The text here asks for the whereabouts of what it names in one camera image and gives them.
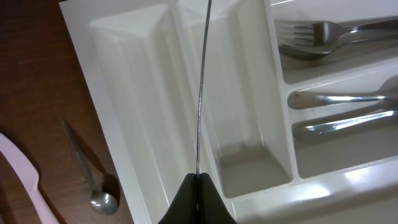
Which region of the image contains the white plastic cutlery tray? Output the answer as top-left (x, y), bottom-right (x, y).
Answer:
top-left (60, 1), bottom-right (397, 223)

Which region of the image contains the steel fork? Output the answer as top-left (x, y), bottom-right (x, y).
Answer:
top-left (275, 19), bottom-right (398, 47)
top-left (278, 30), bottom-right (397, 61)

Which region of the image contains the large steel spoon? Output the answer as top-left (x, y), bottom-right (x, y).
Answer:
top-left (287, 76), bottom-right (397, 110)
top-left (292, 106), bottom-right (397, 139)

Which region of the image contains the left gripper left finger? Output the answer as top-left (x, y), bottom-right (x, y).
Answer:
top-left (159, 173), bottom-right (197, 224)

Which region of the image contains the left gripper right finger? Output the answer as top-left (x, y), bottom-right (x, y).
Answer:
top-left (197, 173), bottom-right (237, 224)

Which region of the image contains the pink plastic knife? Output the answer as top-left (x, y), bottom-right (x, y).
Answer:
top-left (1, 134), bottom-right (59, 224)

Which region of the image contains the small teaspoon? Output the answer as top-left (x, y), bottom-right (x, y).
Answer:
top-left (62, 120), bottom-right (119, 215)
top-left (196, 0), bottom-right (212, 178)

